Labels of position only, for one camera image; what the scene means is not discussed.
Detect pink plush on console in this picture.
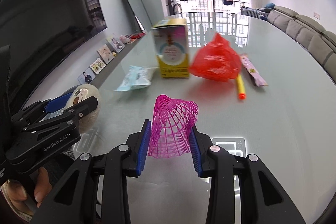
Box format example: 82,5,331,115
119,35,131,44

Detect red plastic bag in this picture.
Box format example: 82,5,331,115
189,32,242,82

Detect black television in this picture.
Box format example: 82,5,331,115
1,0,107,112

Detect leaning floor mirror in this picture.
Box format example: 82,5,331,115
127,0,152,32

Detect pink snack wrapper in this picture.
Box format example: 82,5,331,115
240,54,268,87

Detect blue patterned blanket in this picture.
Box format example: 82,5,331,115
240,3,275,20

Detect yellow foam dart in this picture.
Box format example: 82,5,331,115
236,75,246,100

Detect photo frame pale drawing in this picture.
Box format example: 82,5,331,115
97,44,114,64

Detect red package on console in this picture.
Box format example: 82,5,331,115
129,32,145,40

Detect left hand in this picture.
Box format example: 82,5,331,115
2,167,52,215

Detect grey sofa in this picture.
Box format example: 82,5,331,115
267,6,335,81

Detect yellow cardboard box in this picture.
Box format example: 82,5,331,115
152,18,189,79

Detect light blue wipes pack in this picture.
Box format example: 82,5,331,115
115,66,157,92

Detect photo frame man portrait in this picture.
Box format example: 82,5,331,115
77,72,96,84

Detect photo frame dark figure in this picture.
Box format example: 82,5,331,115
106,36,125,53

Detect pink mesh net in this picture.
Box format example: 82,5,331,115
148,94,198,159

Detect photo frame yellow pictures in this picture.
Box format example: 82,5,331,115
89,57,106,75

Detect beige plush toy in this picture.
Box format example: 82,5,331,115
64,84,101,134

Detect grey tv console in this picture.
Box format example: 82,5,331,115
92,36,146,89

